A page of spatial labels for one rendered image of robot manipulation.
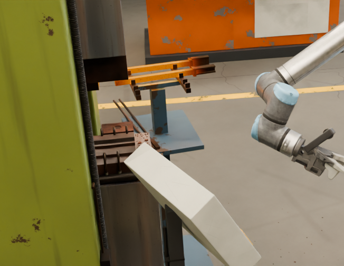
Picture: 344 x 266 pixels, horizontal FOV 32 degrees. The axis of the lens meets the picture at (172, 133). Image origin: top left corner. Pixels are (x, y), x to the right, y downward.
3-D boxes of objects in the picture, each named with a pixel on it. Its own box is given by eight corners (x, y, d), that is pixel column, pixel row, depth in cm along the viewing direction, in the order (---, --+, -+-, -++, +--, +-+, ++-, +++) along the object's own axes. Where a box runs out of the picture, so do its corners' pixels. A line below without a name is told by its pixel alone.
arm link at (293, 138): (293, 127, 213) (287, 132, 204) (306, 133, 211) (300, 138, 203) (283, 149, 216) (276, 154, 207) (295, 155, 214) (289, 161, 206)
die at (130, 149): (135, 150, 221) (133, 129, 217) (138, 177, 203) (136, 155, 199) (21, 162, 218) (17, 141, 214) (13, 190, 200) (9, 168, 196)
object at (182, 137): (182, 112, 291) (182, 108, 290) (204, 149, 256) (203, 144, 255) (121, 121, 286) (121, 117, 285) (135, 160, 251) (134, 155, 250)
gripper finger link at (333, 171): (342, 187, 197) (324, 172, 204) (350, 171, 195) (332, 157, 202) (336, 186, 196) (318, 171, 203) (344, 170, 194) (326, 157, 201)
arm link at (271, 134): (256, 114, 208) (245, 139, 211) (288, 130, 204) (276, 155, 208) (263, 110, 216) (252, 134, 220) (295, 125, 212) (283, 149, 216)
